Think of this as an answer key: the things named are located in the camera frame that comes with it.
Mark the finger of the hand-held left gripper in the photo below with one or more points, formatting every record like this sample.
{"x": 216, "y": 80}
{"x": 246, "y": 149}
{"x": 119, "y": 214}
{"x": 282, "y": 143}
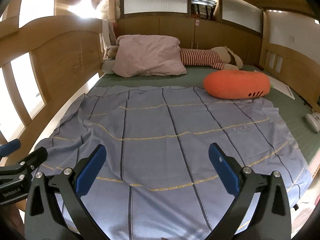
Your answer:
{"x": 11, "y": 145}
{"x": 37, "y": 157}

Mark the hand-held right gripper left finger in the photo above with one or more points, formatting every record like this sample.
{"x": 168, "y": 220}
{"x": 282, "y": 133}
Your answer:
{"x": 91, "y": 170}

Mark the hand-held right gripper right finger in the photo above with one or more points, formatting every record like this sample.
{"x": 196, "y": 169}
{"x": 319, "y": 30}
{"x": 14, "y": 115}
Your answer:
{"x": 223, "y": 170}

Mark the pink bin bag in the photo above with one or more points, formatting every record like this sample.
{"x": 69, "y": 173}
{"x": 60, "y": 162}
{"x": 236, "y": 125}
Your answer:
{"x": 305, "y": 212}

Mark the person's left forearm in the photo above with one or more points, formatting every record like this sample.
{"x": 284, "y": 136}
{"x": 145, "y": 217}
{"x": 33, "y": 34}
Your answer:
{"x": 13, "y": 217}

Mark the blue checked blanket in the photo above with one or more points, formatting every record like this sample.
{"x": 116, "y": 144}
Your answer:
{"x": 162, "y": 130}

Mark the orange carrot pillow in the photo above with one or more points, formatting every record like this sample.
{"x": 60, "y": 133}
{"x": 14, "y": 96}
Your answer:
{"x": 235, "y": 83}

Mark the green bed mat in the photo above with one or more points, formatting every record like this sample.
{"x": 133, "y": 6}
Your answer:
{"x": 287, "y": 110}

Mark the white flat board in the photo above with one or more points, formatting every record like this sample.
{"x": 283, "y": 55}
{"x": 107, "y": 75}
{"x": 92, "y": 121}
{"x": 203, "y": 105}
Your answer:
{"x": 282, "y": 86}

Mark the white handheld device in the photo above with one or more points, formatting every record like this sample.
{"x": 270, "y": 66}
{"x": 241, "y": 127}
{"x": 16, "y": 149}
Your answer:
{"x": 313, "y": 121}

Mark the striped plush toy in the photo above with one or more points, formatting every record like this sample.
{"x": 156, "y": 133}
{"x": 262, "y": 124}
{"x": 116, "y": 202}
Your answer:
{"x": 200, "y": 57}

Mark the pink pillow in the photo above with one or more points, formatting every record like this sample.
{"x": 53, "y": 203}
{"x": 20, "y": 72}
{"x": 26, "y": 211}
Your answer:
{"x": 150, "y": 55}

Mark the narrow frosted glass panel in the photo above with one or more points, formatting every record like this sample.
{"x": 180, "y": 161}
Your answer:
{"x": 241, "y": 12}

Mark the dark striped bag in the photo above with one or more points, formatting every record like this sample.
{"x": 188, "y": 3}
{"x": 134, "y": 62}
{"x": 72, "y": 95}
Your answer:
{"x": 202, "y": 12}

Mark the white stuffed plastic bag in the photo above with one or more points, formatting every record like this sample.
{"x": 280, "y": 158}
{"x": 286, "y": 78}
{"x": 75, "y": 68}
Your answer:
{"x": 103, "y": 5}

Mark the wooden bed rail with slats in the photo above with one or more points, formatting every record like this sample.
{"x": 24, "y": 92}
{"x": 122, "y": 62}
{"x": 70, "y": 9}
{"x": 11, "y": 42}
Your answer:
{"x": 65, "y": 55}

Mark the wooden bed rail with stickers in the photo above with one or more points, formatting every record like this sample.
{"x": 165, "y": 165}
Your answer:
{"x": 297, "y": 70}

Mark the wooden wall cabinet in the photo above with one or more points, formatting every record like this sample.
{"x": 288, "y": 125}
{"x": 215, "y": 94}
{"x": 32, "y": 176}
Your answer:
{"x": 212, "y": 35}

